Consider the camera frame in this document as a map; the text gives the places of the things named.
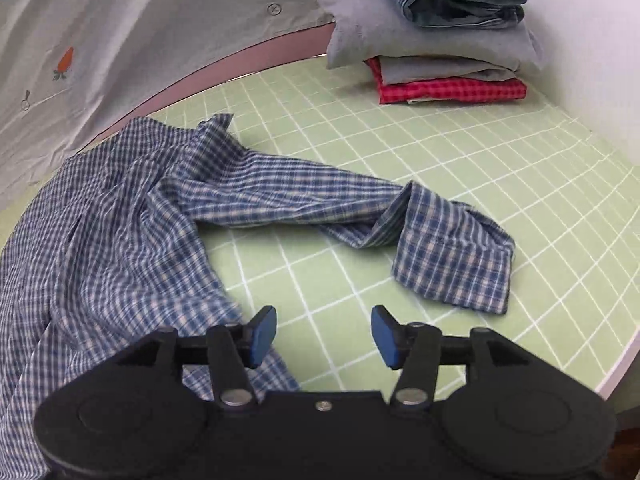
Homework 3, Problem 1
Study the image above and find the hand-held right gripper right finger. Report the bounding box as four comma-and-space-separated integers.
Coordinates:
371, 304, 542, 408

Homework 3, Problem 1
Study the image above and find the folded grey garment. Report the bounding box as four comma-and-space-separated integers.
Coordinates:
375, 55, 524, 86

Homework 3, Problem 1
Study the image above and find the grey printed bed sheet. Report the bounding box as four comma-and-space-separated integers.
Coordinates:
0, 0, 372, 211

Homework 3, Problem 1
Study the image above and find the folded red plaid garment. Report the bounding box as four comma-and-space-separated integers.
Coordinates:
366, 57, 529, 106

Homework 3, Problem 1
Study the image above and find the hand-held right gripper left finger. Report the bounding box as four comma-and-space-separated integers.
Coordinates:
111, 305, 278, 409

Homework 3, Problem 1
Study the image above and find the folded light blue shirt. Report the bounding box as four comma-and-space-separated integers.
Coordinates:
317, 0, 546, 72

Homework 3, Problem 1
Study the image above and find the green grid cutting mat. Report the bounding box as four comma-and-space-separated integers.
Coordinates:
0, 56, 640, 402

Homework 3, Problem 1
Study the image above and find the blue plaid shirt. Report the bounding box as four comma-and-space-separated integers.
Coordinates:
0, 113, 516, 480

